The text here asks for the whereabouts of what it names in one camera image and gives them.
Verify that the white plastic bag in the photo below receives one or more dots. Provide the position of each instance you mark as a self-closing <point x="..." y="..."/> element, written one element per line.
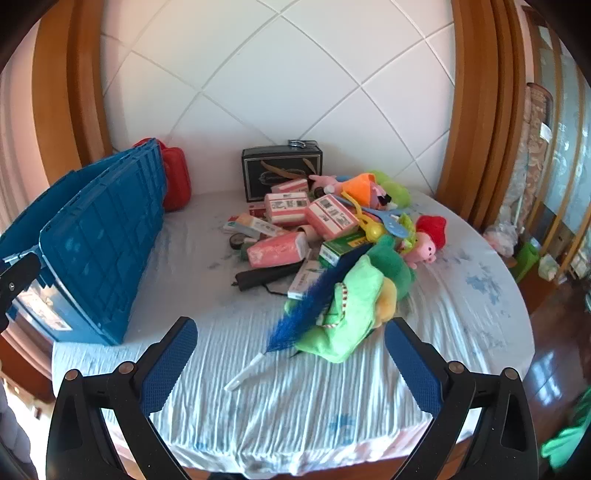
<point x="501" y="237"/>

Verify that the floral fabric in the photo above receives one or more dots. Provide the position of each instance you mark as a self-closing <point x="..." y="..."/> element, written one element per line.
<point x="531" y="152"/>

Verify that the glass sliding door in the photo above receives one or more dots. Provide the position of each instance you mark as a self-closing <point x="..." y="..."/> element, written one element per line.
<point x="572" y="138"/>

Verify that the green round cap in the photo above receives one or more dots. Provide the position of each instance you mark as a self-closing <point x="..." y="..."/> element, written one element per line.
<point x="238" y="241"/>

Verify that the red white small box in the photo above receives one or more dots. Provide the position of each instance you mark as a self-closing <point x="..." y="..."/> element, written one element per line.
<point x="257" y="210"/>

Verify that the white green box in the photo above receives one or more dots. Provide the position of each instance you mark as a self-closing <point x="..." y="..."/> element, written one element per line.
<point x="304" y="279"/>

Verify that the wooden wall frame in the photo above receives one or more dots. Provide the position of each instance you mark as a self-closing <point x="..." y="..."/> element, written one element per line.
<point x="480" y="92"/>
<point x="69" y="69"/>

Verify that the pink pig plush red hat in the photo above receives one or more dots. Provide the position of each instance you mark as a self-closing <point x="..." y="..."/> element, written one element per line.
<point x="429" y="226"/>

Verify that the green cloth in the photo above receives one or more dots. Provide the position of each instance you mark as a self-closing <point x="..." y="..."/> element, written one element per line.
<point x="568" y="438"/>

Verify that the white roll with cardboard core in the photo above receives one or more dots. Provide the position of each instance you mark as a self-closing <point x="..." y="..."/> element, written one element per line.
<point x="307" y="232"/>

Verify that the orange plush toy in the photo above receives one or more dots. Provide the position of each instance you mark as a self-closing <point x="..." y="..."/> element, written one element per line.
<point x="364" y="184"/>

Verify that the black box with gold print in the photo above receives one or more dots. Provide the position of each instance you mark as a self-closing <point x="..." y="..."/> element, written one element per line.
<point x="277" y="161"/>

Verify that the black folded umbrella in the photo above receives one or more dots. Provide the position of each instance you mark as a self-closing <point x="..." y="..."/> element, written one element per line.
<point x="263" y="276"/>

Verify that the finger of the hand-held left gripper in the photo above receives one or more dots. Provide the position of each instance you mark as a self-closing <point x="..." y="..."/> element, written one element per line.
<point x="18" y="279"/>

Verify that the blue plastic spoon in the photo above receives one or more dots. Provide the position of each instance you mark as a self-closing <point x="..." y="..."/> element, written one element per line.
<point x="397" y="226"/>

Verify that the pink tissue pack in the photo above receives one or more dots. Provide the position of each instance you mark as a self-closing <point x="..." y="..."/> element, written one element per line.
<point x="277" y="249"/>
<point x="286" y="207"/>
<point x="330" y="214"/>
<point x="288" y="186"/>

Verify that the red plastic case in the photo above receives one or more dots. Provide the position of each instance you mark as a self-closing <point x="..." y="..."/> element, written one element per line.
<point x="178" y="180"/>

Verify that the metal clip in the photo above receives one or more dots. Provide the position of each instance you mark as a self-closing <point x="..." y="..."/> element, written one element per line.
<point x="300" y="143"/>

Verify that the blue plastic crate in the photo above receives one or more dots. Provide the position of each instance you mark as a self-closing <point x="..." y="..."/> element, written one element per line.
<point x="92" y="240"/>

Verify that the green yellow box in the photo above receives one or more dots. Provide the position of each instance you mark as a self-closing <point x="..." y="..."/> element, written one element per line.
<point x="339" y="247"/>

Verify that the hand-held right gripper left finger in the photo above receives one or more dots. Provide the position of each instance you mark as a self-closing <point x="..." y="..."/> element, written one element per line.
<point x="168" y="364"/>

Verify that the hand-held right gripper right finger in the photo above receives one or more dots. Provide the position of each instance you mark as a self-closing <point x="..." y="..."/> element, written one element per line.
<point x="413" y="364"/>

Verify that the green bin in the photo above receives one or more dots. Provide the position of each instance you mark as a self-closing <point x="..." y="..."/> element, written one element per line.
<point x="526" y="261"/>

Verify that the pink black plush toy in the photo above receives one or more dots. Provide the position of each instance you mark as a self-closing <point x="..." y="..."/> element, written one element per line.
<point x="381" y="196"/>

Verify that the orange medicine box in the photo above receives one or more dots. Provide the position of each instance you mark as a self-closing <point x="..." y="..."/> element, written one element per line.
<point x="258" y="226"/>

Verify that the blue feather duster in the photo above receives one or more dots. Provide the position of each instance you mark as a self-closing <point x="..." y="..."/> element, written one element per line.
<point x="300" y="314"/>

